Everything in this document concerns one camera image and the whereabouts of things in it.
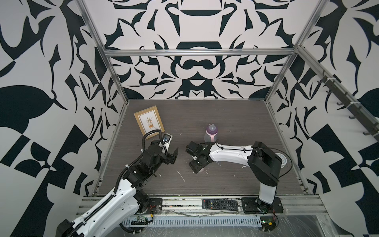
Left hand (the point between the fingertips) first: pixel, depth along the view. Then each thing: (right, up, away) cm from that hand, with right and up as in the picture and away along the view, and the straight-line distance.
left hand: (167, 142), depth 78 cm
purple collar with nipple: (+25, +6, +9) cm, 27 cm away
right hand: (+16, -14, +10) cm, 23 cm away
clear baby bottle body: (+22, +1, +10) cm, 24 cm away
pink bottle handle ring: (+25, +2, +9) cm, 27 cm away
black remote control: (+27, -30, -4) cm, 41 cm away
